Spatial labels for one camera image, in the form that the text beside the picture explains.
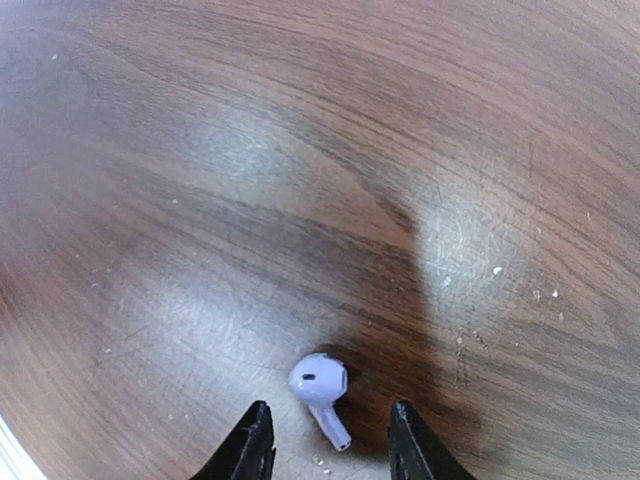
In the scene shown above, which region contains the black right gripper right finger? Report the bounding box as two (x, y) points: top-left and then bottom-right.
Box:
(388, 400), (475, 480)

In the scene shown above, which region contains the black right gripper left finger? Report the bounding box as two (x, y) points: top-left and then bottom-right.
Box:
(191, 400), (276, 480)

